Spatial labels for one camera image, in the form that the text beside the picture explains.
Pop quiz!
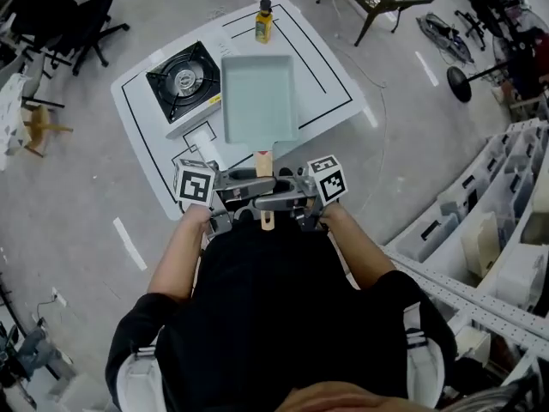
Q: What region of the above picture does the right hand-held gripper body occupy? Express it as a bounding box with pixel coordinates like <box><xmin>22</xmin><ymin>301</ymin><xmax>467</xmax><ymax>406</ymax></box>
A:
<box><xmin>281</xmin><ymin>154</ymin><xmax>347</xmax><ymax>233</ymax></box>

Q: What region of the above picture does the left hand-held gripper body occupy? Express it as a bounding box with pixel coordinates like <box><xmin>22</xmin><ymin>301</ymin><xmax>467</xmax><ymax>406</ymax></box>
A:
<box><xmin>172</xmin><ymin>158</ymin><xmax>235</xmax><ymax>236</ymax></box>

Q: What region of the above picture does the light blue rectangular pan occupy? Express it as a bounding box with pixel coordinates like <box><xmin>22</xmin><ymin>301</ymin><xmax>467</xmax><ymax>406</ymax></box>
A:
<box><xmin>220</xmin><ymin>54</ymin><xmax>300</xmax><ymax>233</ymax></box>

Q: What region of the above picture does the person's left forearm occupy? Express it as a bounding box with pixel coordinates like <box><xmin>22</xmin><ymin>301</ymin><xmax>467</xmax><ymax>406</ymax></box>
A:
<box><xmin>147</xmin><ymin>203</ymin><xmax>214</xmax><ymax>300</ymax></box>

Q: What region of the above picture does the person's right forearm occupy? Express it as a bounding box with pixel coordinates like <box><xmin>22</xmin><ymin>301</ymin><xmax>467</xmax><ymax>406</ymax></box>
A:
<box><xmin>320</xmin><ymin>202</ymin><xmax>399</xmax><ymax>292</ymax></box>

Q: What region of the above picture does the white cylinder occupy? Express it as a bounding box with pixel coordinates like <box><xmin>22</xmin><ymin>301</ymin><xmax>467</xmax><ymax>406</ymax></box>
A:
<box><xmin>191</xmin><ymin>129</ymin><xmax>225</xmax><ymax>167</ymax></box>

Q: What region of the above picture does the white table with black lines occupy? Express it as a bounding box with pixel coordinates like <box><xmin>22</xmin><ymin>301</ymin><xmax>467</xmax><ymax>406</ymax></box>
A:
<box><xmin>110</xmin><ymin>0</ymin><xmax>367</xmax><ymax>221</ymax></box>

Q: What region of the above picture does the person's black shirt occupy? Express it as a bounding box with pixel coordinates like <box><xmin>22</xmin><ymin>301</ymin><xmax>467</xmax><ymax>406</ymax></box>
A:
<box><xmin>105</xmin><ymin>219</ymin><xmax>458</xmax><ymax>412</ymax></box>

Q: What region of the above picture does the yellow oil bottle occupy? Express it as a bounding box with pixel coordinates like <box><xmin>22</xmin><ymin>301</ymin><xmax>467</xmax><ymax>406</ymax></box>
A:
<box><xmin>254</xmin><ymin>0</ymin><xmax>275</xmax><ymax>45</ymax></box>

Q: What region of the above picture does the white shelf with storage bins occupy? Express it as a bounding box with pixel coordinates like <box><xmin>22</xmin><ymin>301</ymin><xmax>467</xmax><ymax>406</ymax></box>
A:
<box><xmin>383</xmin><ymin>117</ymin><xmax>549</xmax><ymax>412</ymax></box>

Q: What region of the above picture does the wooden stool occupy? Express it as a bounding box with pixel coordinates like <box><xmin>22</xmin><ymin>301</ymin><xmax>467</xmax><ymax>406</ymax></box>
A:
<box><xmin>20</xmin><ymin>103</ymin><xmax>75</xmax><ymax>159</ymax></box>

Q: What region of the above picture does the black round-base stand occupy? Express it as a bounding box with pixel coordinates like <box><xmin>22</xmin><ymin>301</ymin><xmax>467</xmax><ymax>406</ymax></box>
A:
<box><xmin>445</xmin><ymin>56</ymin><xmax>518</xmax><ymax>105</ymax></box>

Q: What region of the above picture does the black office chair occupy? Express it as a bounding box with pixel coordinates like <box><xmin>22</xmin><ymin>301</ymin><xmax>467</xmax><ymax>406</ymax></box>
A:
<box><xmin>40</xmin><ymin>0</ymin><xmax>131</xmax><ymax>77</ymax></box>
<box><xmin>0</xmin><ymin>0</ymin><xmax>59</xmax><ymax>56</ymax></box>

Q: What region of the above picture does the triangle-patterned white cloth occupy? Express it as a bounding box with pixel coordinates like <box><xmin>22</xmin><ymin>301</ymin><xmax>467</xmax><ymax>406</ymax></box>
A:
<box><xmin>0</xmin><ymin>73</ymin><xmax>29</xmax><ymax>172</ymax></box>

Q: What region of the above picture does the white shoulder strap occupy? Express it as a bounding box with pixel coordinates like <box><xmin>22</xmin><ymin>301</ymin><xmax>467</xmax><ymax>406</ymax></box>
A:
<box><xmin>401</xmin><ymin>301</ymin><xmax>448</xmax><ymax>408</ymax></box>
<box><xmin>114</xmin><ymin>345</ymin><xmax>165</xmax><ymax>412</ymax></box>

